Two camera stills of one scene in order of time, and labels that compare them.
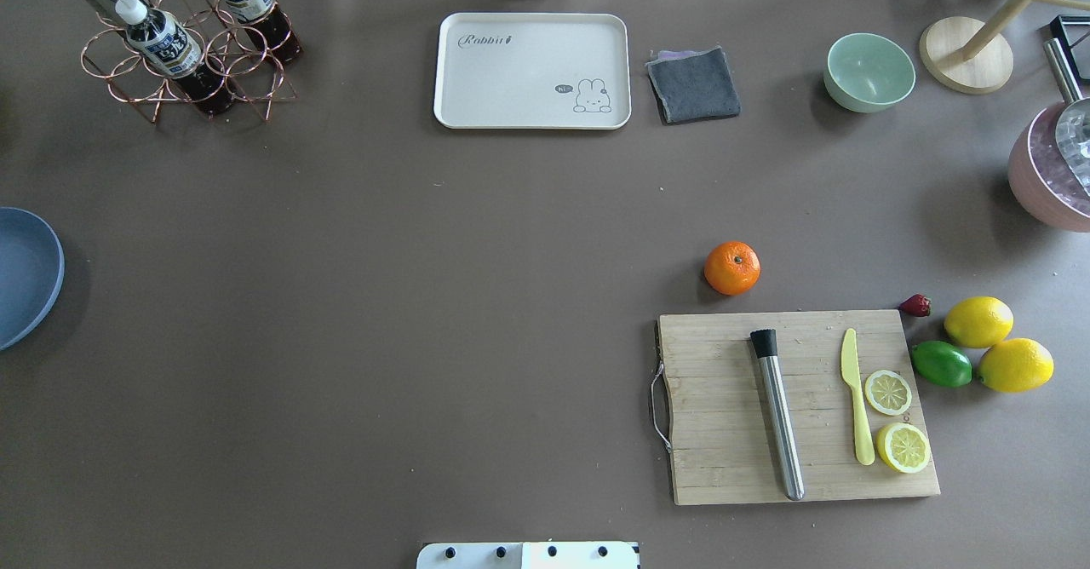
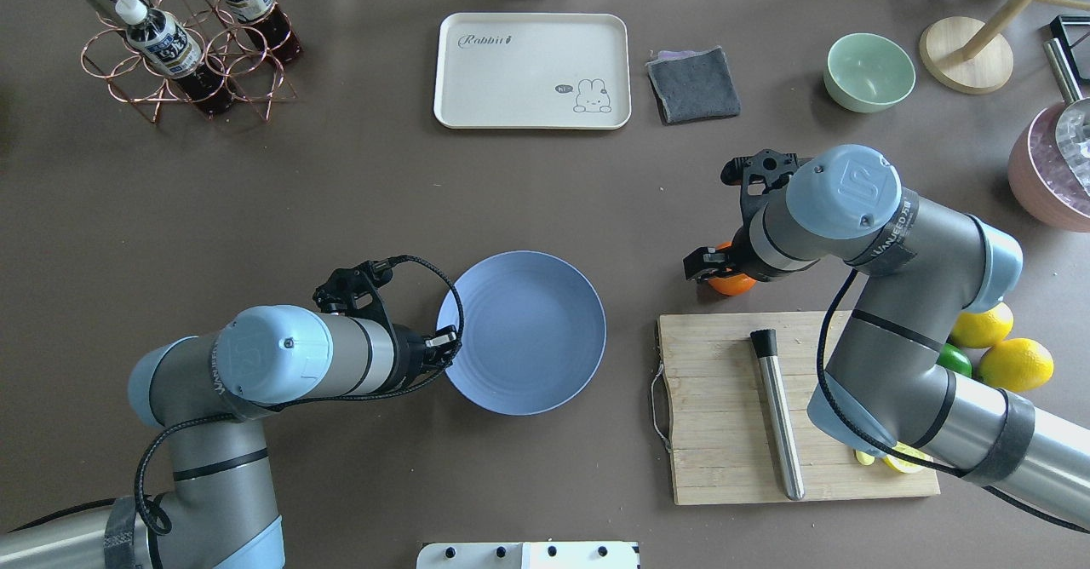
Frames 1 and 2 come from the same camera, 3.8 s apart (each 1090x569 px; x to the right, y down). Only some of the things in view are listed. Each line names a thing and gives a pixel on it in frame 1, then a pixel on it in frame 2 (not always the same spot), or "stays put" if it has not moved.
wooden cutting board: x=723 y=444 stays put
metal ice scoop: x=1073 y=119 stays put
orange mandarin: x=732 y=268 stays put
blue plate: x=31 y=276 to x=535 y=332
